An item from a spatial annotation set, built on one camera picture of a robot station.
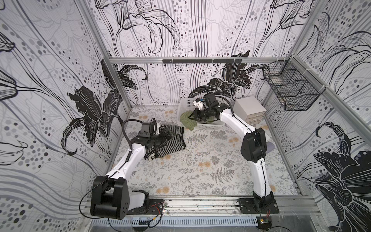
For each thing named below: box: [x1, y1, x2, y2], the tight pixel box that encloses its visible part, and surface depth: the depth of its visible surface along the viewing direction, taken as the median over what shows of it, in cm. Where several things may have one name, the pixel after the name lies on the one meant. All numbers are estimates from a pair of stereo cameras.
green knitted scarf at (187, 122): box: [179, 110, 198, 131], surface depth 86 cm
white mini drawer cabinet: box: [232, 96, 267, 126], surface depth 103 cm
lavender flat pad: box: [265, 141, 275, 154], surface depth 97 cm
